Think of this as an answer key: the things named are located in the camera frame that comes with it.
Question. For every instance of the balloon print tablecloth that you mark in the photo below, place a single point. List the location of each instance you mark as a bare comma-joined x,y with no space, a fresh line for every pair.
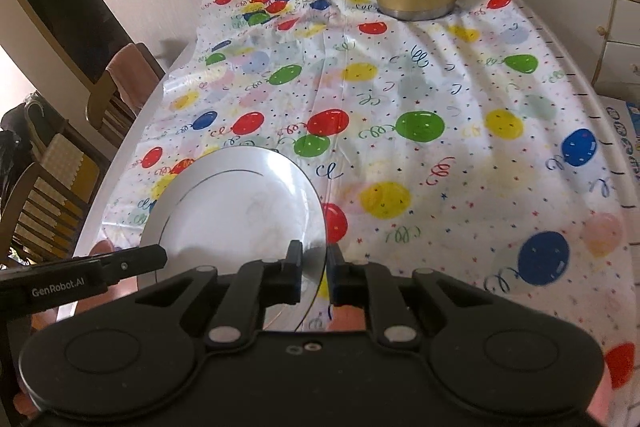
450,187

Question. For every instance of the black bag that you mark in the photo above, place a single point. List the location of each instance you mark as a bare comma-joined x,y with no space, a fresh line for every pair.
20,122

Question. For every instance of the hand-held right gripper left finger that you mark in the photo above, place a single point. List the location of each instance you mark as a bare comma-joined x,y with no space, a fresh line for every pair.
298,269

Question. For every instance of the pink cloth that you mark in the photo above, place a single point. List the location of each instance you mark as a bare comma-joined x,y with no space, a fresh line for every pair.
132,67

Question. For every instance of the wooden chair with cushion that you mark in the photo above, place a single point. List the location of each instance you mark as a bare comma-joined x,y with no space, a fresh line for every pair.
30,212

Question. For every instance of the person's left hand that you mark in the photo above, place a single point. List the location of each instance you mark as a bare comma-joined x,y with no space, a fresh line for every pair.
117,294

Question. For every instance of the wooden chair with pink cloth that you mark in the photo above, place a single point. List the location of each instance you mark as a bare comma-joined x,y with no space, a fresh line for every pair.
107,99

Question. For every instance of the white round plate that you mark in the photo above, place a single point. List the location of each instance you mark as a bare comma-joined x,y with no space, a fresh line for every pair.
235,217

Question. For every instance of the yellow checkered seat cushion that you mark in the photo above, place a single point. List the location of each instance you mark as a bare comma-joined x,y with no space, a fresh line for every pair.
65,167

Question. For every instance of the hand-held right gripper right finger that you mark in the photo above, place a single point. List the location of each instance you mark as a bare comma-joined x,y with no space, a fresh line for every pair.
333,274

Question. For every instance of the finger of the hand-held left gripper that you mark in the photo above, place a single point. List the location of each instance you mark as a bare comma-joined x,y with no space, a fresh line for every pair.
135,261

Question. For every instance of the white drawer cabinet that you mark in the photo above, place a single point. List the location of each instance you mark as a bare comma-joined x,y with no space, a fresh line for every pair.
560,7

